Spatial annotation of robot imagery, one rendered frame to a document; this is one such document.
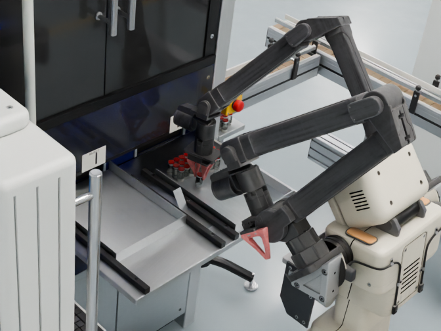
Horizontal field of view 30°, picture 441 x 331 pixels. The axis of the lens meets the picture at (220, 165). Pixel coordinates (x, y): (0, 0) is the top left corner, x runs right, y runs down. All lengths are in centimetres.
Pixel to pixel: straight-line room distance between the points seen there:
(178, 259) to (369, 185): 66
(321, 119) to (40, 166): 61
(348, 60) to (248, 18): 359
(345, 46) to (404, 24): 390
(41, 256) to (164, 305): 158
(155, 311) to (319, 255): 133
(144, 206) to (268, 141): 72
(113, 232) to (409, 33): 391
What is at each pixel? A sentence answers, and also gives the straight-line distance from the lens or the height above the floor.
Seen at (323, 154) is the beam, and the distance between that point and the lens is 348.
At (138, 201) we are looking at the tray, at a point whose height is 88.
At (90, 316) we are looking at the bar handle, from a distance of 178.
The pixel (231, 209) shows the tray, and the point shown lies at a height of 88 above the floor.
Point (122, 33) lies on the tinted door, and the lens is 224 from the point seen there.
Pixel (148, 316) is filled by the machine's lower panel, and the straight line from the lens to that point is 305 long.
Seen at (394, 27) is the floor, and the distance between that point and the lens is 596.
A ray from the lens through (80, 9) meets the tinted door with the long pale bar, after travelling 212.
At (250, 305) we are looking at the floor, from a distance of 343.
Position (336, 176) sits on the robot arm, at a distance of 174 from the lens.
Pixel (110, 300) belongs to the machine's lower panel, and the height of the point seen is 40.
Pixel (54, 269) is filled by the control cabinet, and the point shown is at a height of 131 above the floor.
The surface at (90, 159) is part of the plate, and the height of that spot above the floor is 103.
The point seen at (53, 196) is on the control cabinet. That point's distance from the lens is 148.
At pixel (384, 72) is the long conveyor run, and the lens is 317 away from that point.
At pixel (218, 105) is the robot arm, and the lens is 233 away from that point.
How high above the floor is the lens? 239
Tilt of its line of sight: 35 degrees down
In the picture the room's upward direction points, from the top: 8 degrees clockwise
